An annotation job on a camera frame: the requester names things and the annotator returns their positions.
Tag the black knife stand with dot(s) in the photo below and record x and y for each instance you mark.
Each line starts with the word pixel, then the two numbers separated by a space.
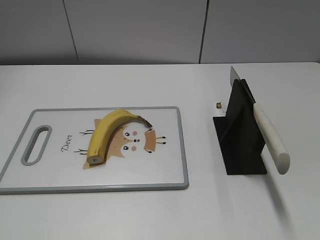
pixel 240 139

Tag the white grey-rimmed cutting board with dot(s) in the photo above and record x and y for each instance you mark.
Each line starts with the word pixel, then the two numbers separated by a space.
pixel 48 154

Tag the white-handled kitchen knife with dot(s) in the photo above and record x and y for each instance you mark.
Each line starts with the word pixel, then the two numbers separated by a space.
pixel 275 145

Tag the small brass nut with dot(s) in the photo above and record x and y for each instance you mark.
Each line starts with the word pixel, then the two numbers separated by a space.
pixel 218 105

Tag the yellow banana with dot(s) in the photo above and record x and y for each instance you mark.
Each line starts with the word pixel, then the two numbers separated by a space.
pixel 103 133

